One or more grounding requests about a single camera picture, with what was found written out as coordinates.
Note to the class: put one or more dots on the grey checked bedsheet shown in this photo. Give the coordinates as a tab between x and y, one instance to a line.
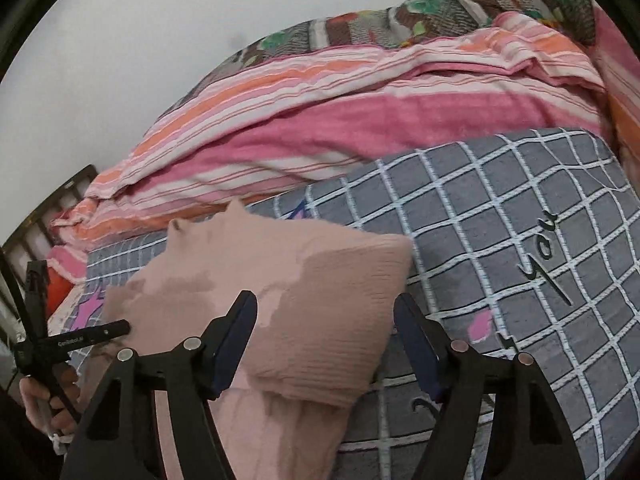
475	220

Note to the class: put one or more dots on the pink striped quilt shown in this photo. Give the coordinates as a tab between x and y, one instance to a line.
350	110

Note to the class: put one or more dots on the pink striped pillow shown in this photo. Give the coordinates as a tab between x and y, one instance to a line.
67	260

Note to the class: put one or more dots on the person's left hand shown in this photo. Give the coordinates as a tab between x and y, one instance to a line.
37	402

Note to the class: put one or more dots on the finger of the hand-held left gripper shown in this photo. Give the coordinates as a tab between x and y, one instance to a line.
62	395
37	300

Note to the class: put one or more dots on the pink knitted sweater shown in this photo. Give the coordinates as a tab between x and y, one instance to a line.
310	310

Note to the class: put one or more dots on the floral patterned blanket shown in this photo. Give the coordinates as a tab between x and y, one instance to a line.
450	10

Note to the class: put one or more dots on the red pillow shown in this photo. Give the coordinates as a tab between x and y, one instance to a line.
59	297

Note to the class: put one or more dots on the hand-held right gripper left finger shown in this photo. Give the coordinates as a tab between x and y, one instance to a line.
234	352

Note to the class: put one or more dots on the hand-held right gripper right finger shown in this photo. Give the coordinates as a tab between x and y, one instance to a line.
421	347

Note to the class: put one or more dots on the dark wooden headboard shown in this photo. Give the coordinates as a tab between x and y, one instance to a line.
75	180

